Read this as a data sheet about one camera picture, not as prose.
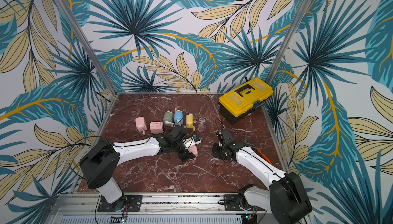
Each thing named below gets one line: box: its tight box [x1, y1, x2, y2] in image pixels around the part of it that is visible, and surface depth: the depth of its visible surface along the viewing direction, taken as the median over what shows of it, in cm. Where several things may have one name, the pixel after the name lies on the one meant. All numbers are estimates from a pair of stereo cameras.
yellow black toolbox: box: [218, 77, 274, 124], surface depth 97 cm
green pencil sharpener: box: [163, 110, 174, 127], surface depth 99 cm
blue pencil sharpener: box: [173, 109, 184, 127], surface depth 100 cm
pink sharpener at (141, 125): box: [135, 116, 148, 136], surface depth 97 cm
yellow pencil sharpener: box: [185, 114, 196, 131], surface depth 97 cm
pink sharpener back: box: [149, 121, 164, 134], surface depth 96 cm
